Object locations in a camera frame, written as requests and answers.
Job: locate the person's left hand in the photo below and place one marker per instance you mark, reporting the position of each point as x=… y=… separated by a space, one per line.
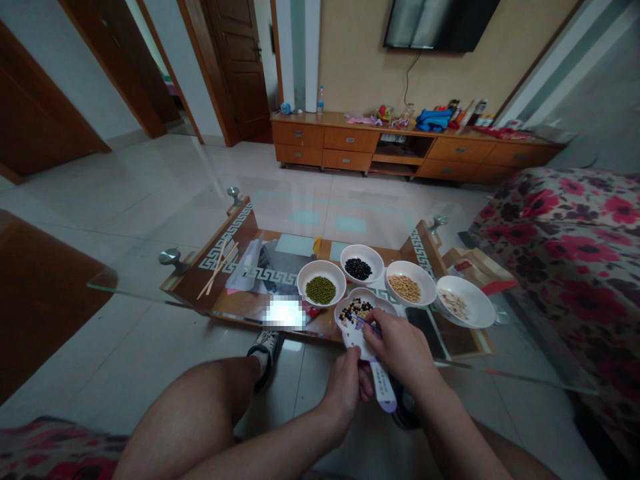
x=345 y=387

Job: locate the person's right hand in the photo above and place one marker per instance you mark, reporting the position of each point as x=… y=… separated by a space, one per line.
x=402 y=350

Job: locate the person's right index finger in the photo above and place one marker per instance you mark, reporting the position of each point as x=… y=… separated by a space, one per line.
x=386 y=316

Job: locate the person's left thumb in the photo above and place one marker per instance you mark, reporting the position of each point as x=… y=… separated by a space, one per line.
x=353 y=359

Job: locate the person's left fingers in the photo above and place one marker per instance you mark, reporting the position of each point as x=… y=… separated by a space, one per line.
x=366 y=386

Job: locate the person's right thumb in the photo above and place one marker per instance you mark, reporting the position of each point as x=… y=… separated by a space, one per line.
x=373 y=339

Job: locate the thin blue tweezers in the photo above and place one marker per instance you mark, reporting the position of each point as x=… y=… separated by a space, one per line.
x=361 y=321

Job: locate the white scoop-shaped dish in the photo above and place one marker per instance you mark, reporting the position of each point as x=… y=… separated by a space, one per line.
x=350 y=336

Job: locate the white bowl of soybeans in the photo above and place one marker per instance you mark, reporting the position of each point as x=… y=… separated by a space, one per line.
x=405 y=288

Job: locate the mixed beans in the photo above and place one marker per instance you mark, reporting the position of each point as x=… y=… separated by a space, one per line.
x=353 y=308

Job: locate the black phone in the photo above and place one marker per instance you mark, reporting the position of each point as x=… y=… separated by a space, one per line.
x=425 y=327

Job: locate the white bowl of black beans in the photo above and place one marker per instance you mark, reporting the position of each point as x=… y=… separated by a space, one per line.
x=358 y=269

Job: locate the small red packet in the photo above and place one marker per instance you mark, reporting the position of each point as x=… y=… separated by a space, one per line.
x=312 y=312

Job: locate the white bowl of green beans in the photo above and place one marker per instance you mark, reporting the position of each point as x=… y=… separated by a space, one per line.
x=320 y=290

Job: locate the white bowl of pale beans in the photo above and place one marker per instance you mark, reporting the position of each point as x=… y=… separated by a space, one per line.
x=467 y=300

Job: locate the small yellow object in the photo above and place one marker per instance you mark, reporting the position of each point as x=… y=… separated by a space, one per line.
x=317 y=246

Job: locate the cardboard box with red label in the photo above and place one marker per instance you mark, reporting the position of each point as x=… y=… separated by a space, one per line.
x=480 y=272

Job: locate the wooden chopstick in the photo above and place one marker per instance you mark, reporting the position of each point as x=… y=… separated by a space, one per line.
x=218 y=271
x=216 y=265

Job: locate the glass and wood coffee table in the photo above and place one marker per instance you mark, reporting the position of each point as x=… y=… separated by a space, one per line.
x=235 y=240

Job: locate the person's legs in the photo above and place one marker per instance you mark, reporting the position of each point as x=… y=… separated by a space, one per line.
x=190 y=415

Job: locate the wooden television cabinet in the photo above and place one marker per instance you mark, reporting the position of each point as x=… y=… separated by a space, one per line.
x=350 y=140

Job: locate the floral sofa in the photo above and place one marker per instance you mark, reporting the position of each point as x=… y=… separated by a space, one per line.
x=565 y=250

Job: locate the brown wooden door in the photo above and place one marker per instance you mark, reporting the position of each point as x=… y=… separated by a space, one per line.
x=240 y=65
x=120 y=65
x=35 y=115

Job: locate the floral seat cushion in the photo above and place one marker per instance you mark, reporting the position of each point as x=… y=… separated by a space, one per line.
x=55 y=450

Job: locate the dark wooden cabinet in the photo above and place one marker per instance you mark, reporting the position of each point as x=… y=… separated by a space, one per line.
x=40 y=300

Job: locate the wall-mounted television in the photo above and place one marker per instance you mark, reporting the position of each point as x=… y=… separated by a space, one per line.
x=440 y=22

